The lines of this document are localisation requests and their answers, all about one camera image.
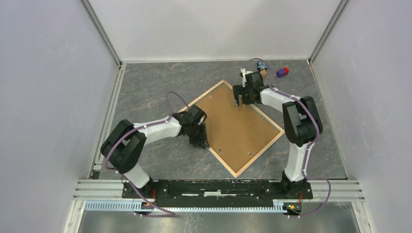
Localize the blue owl toy block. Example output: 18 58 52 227
257 61 268 72

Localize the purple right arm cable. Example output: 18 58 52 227
250 58 332 219

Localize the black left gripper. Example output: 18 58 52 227
187 121 209 150

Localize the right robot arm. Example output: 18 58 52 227
233 68 323 198

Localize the light blue toothed strip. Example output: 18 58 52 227
84 200 286 213

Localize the purple and red block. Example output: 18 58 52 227
276 67 289 78

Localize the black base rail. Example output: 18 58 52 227
139 179 313 208

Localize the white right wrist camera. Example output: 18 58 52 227
240 67 254 87

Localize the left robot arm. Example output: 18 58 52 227
100 105 209 198

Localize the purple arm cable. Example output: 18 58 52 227
103 91 190 218
250 58 332 219

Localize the wooden picture frame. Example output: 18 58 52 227
177 79 286 179

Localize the brown cardboard backing board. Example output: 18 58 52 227
193 84 281 174

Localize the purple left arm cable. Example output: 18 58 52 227
103 91 190 218

